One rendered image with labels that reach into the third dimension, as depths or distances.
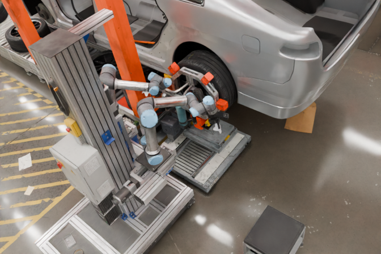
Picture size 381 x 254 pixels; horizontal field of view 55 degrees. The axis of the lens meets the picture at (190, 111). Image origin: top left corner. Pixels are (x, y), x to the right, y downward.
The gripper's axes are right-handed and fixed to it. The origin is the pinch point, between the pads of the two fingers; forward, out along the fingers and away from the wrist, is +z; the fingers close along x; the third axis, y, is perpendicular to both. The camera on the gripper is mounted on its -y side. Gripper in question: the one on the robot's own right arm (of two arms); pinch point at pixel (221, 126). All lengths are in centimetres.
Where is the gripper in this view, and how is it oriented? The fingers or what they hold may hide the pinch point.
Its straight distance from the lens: 294.7
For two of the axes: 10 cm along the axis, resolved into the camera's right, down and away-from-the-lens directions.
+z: 2.9, 6.1, 7.4
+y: -9.6, 1.5, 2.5
